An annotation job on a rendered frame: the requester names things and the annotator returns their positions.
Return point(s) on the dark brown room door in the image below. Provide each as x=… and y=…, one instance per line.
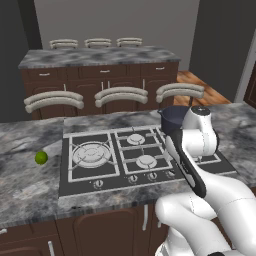
x=250, y=90

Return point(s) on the brown marble-topped kitchen island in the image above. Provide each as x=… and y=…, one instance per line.
x=100, y=58

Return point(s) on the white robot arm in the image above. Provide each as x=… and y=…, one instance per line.
x=206, y=210

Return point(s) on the brown cupboard door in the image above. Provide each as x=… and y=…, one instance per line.
x=156, y=238
x=23, y=251
x=106, y=233

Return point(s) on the green lime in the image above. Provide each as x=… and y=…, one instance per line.
x=41, y=157

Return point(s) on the black gas hob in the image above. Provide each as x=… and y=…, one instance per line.
x=113, y=181

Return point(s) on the beige backed stool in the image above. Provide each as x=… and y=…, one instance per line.
x=180, y=90
x=121, y=95
x=63, y=43
x=53, y=100
x=129, y=41
x=98, y=42

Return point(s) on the dark blue pot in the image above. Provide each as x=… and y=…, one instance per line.
x=171, y=120

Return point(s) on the silver hob knob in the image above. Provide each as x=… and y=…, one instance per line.
x=152, y=175
x=98, y=184
x=171, y=173
x=133, y=179

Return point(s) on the brown drawer front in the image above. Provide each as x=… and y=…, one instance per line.
x=30, y=233

